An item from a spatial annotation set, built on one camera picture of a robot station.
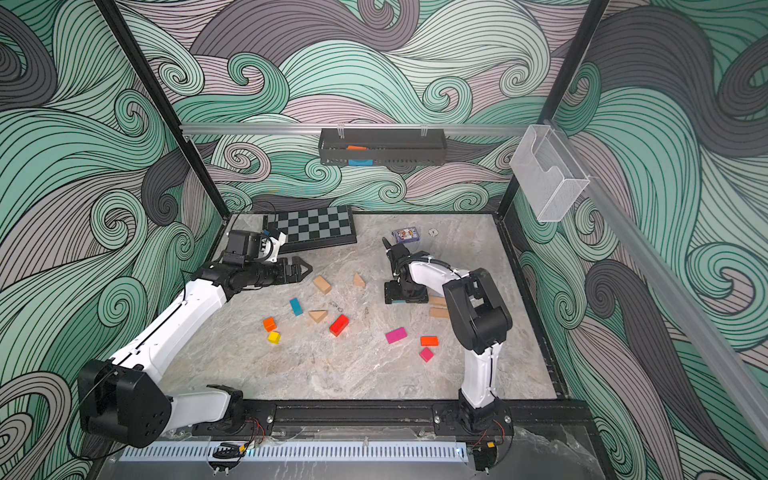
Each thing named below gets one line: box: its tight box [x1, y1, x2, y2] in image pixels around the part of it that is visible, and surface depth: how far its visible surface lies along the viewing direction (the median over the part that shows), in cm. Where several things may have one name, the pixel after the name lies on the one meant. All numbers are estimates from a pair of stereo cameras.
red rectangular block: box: [329, 314, 349, 337], surface depth 89 cm
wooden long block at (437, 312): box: [429, 307, 449, 319], surface depth 94 cm
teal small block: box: [290, 298, 303, 316], surface depth 94 cm
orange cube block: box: [263, 317, 277, 332], surface depth 91 cm
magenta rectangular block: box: [385, 327, 407, 344], surface depth 90 cm
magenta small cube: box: [419, 347, 434, 363], surface depth 85 cm
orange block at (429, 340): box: [420, 336, 439, 346], surface depth 89 cm
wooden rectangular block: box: [314, 275, 332, 294], surface depth 99 cm
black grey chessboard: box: [263, 205, 357, 254], surface depth 113 cm
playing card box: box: [392, 226, 420, 243], surface depth 113 cm
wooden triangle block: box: [308, 310, 328, 323], surface depth 92 cm
